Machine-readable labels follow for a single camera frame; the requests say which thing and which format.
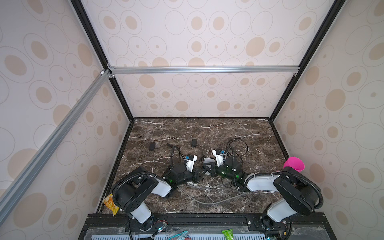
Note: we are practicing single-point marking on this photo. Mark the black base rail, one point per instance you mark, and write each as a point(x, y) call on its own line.
point(251, 222)

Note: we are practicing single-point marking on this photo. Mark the pink plastic goblet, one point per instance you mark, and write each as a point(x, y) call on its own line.
point(294, 163)

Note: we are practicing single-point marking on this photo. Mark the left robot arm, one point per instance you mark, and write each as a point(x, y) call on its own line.
point(130, 192)

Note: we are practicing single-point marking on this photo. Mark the horizontal aluminium rail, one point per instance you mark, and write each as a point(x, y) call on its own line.
point(204, 70)

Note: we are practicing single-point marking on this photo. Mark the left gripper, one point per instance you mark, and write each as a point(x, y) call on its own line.
point(195, 176)

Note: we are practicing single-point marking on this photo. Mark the diagonal aluminium rail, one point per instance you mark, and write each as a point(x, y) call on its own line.
point(20, 185)

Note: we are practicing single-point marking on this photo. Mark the white router box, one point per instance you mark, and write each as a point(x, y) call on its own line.
point(208, 161)

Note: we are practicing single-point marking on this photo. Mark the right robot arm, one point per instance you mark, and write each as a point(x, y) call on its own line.
point(299, 194)

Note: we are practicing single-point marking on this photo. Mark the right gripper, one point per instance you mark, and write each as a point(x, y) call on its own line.
point(214, 168)

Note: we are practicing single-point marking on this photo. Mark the teal patterned item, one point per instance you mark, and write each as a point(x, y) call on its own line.
point(185, 235)

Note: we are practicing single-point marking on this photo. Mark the yellow snack bag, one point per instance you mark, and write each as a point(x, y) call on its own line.
point(109, 203)

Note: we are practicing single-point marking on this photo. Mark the green tube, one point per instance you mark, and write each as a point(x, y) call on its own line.
point(228, 234)

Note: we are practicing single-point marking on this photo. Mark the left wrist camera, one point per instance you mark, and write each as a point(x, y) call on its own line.
point(190, 161)

